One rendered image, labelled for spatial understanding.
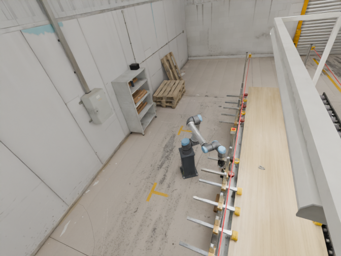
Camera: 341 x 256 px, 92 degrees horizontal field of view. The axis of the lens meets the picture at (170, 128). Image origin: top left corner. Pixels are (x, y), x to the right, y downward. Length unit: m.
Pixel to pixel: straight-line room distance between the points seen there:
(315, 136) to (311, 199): 0.19
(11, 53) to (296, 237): 3.82
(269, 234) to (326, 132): 1.60
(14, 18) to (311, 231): 4.16
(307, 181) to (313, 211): 0.08
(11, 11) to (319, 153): 3.27
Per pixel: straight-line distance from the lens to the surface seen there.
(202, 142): 2.16
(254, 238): 2.13
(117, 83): 4.04
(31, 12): 3.36
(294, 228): 2.29
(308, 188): 0.65
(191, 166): 3.30
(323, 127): 0.74
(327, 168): 0.60
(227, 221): 2.44
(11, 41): 3.08
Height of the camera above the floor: 2.86
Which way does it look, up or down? 38 degrees down
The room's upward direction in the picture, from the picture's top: 10 degrees counter-clockwise
